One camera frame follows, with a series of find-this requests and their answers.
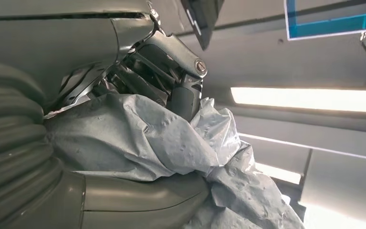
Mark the plain grey mailer parcel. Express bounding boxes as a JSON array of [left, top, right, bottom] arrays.
[[44, 93, 305, 229]]

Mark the black inbound scanner machine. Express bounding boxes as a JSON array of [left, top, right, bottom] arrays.
[[180, 0, 224, 51]]

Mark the bright ceiling light strip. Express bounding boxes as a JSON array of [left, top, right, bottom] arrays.
[[300, 202, 366, 229], [230, 87, 366, 114], [254, 163, 302, 186]]

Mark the blue framed ceiling panel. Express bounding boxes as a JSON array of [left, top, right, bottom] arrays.
[[284, 0, 366, 41]]

